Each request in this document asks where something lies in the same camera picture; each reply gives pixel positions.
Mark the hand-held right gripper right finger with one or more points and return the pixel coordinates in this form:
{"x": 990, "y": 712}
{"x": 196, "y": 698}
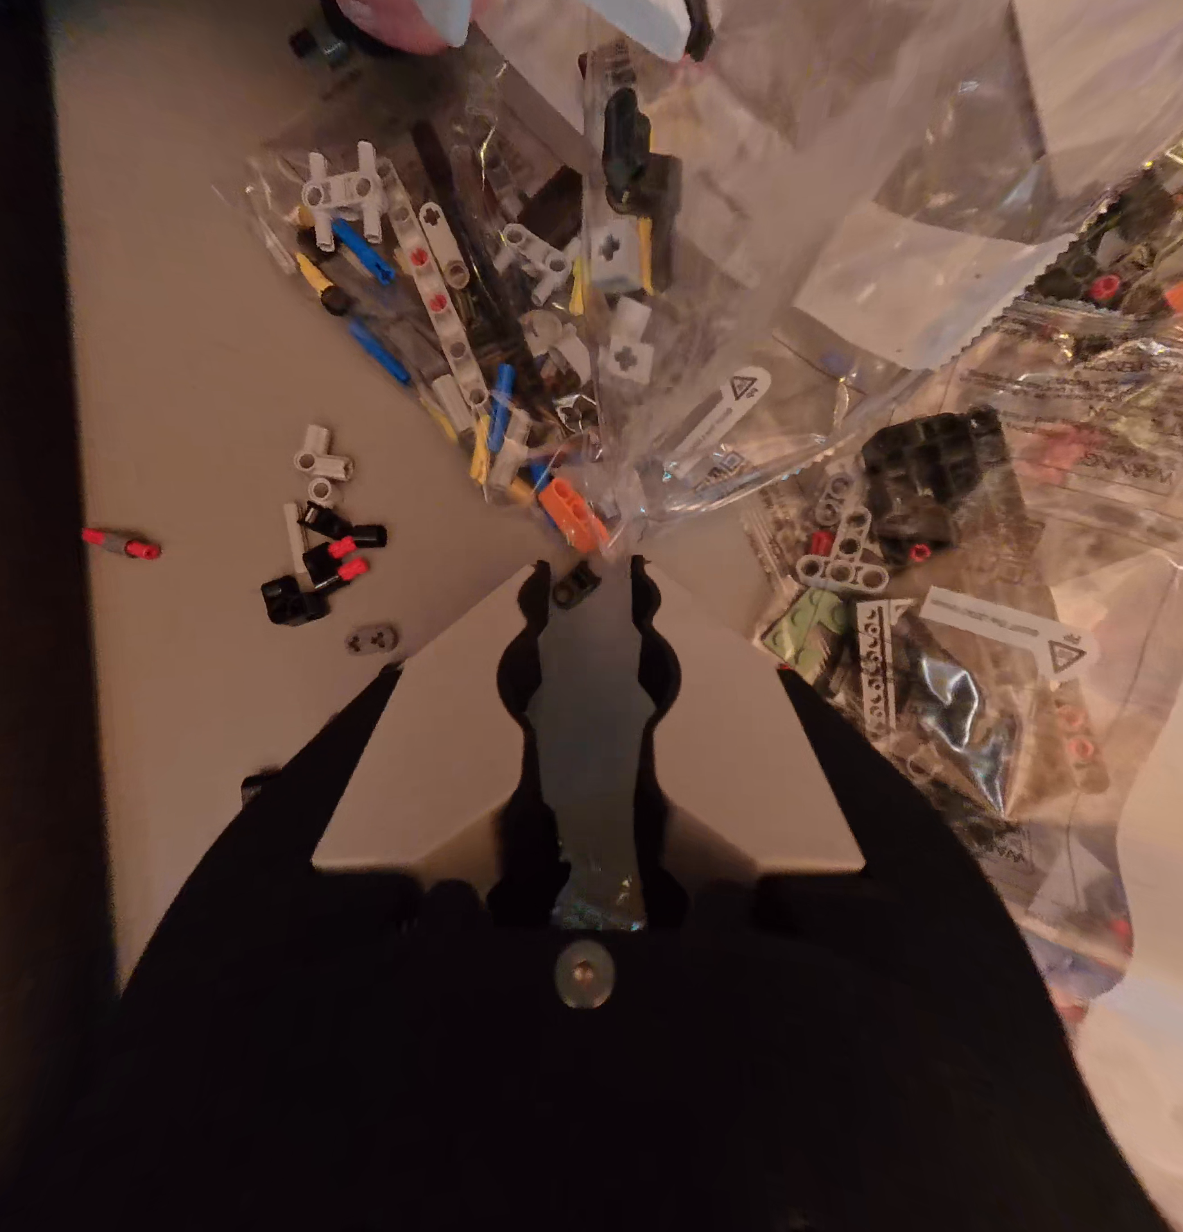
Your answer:
{"x": 755, "y": 769}

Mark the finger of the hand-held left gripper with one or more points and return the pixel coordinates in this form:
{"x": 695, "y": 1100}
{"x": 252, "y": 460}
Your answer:
{"x": 649, "y": 19}

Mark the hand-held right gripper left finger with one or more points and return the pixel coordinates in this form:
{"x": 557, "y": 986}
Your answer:
{"x": 427, "y": 769}

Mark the black lego connector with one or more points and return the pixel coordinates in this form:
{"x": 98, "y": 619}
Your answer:
{"x": 576, "y": 583}

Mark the small clear bag mixed parts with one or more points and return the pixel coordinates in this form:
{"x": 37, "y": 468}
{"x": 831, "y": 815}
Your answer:
{"x": 437, "y": 288}

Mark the scattered loose lego pieces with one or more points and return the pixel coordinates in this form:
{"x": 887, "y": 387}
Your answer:
{"x": 292, "y": 601}

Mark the red grey lego pin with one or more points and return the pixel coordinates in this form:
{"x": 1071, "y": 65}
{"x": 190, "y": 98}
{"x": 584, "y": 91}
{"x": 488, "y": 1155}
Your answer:
{"x": 120, "y": 544}

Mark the person's left hand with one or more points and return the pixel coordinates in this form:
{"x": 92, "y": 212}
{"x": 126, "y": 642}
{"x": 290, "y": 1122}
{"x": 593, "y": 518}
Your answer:
{"x": 389, "y": 19}

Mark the bluish clear plastic bag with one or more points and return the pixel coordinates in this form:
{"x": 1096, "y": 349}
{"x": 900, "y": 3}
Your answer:
{"x": 1072, "y": 914}

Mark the sealed bags with dark parts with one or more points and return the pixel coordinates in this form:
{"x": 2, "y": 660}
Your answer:
{"x": 928, "y": 461}

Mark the black perforated board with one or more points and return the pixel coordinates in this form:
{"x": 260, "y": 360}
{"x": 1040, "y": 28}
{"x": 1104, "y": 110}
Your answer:
{"x": 23, "y": 481}

